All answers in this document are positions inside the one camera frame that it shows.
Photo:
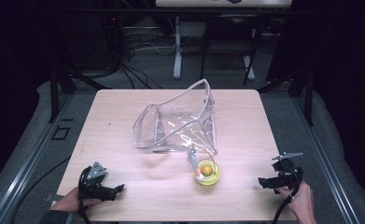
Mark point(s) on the clear plastic zipper bag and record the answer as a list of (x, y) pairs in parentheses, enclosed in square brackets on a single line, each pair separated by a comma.
[(183, 124)]

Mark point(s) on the grey tape strip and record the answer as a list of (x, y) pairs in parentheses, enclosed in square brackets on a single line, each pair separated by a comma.
[(53, 198)]

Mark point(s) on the white desk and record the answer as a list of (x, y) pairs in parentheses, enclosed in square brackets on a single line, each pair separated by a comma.
[(220, 3)]

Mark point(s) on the person's left hand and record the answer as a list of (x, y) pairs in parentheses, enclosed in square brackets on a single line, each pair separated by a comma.
[(71, 202)]

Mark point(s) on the black metal frame post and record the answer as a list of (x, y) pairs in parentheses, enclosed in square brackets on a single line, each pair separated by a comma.
[(309, 99), (53, 93)]

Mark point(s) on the person's right hand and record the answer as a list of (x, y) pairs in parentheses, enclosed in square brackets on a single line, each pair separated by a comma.
[(301, 202)]

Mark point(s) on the black metal stool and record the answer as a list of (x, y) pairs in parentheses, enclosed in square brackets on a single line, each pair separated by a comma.
[(230, 28)]

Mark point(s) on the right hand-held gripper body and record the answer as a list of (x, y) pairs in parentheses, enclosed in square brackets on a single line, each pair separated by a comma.
[(287, 175)]

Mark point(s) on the grey metal floor rail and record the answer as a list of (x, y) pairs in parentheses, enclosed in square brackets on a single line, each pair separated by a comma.
[(323, 155), (24, 168)]

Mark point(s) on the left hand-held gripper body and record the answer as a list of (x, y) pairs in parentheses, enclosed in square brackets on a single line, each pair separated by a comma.
[(96, 186)]

